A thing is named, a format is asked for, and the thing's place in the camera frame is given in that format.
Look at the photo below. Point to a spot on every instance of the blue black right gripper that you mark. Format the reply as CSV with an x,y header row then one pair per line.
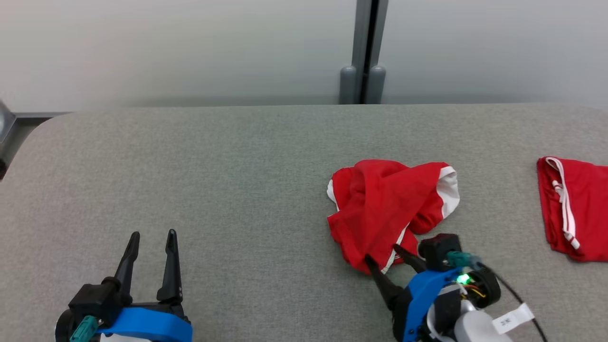
x,y
420,294

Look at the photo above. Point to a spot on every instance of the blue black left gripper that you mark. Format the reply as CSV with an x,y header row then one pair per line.
x,y
147,325

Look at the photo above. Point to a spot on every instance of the red shorts white trim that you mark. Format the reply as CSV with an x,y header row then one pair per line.
x,y
380,204

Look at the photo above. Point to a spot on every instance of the red white basketball jersey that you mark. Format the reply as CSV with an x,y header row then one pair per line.
x,y
589,204

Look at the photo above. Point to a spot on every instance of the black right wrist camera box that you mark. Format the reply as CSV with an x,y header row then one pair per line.
x,y
439,249

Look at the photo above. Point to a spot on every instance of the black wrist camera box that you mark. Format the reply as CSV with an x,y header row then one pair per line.
x,y
439,249
95,299

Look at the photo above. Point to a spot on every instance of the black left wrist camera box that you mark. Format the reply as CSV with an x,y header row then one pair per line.
x,y
95,299

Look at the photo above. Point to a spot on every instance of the grey cylindrical post bumper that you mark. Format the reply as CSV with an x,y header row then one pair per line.
x,y
347,85
376,85

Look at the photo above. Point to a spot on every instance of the grey metal partition post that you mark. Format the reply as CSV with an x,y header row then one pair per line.
x,y
361,33

